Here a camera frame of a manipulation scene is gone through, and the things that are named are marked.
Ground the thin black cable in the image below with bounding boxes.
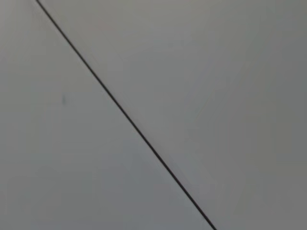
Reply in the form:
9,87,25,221
35,0,218,230

